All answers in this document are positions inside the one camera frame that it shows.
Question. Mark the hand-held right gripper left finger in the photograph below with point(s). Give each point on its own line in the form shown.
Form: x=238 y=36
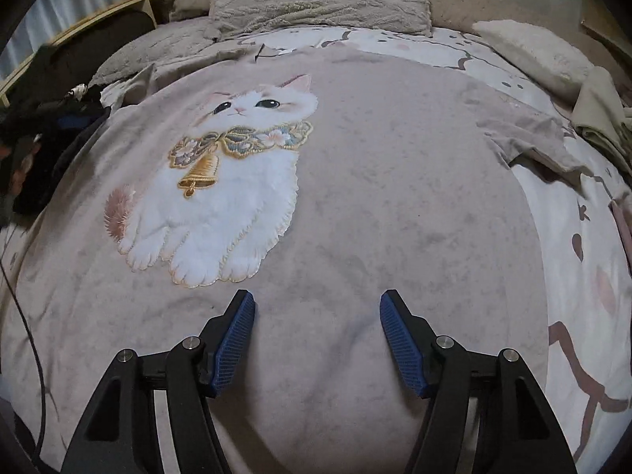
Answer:
x=232 y=350

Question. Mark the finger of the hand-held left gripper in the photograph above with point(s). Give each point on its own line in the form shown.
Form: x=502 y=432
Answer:
x=74 y=121

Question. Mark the pile of unfolded clothes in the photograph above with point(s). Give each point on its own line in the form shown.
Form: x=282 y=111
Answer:
x=602 y=108

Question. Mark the beige pillow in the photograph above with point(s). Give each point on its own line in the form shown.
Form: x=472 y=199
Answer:
x=190 y=2

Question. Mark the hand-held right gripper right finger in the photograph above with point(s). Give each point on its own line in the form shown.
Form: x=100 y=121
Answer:
x=402 y=350

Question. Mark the cream shelf cabinet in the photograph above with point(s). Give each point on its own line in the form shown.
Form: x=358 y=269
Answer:
x=602 y=34

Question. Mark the white fluffy pillow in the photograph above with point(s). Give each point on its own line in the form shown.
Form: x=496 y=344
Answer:
x=533 y=54

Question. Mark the wooden headboard shelf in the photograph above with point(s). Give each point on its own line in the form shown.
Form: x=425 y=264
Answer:
x=98 y=15

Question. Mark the small textured grey pillow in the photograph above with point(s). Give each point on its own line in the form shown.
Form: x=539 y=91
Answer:
x=158 y=47

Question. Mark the pale blue curtain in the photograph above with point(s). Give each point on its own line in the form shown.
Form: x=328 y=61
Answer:
x=74 y=5

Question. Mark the stack of dark folded clothes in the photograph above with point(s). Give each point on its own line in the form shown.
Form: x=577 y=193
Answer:
x=64 y=168

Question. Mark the bear print bedsheet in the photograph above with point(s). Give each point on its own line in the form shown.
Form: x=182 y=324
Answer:
x=568 y=237

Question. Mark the long beige bolster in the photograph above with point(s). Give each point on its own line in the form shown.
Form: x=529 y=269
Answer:
x=493 y=0

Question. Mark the cartoon print folded garment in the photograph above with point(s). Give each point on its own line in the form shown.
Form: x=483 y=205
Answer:
x=79 y=93

